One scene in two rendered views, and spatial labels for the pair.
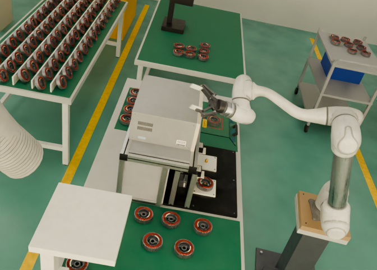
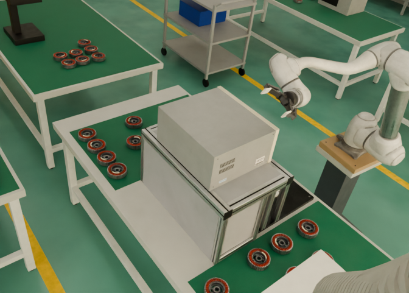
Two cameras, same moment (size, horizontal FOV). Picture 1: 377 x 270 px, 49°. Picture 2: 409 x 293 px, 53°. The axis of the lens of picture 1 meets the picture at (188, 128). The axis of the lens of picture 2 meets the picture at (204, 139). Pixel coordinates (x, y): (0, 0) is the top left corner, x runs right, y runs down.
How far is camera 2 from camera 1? 1.52 m
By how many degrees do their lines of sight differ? 32
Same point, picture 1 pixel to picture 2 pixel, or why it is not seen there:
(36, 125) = not seen: outside the picture
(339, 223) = (400, 148)
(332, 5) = not seen: outside the picture
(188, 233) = (304, 244)
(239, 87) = (286, 69)
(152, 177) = (251, 215)
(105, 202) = (318, 278)
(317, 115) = (368, 62)
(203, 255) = (336, 253)
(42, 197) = not seen: outside the picture
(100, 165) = (156, 241)
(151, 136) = (232, 172)
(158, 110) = (230, 139)
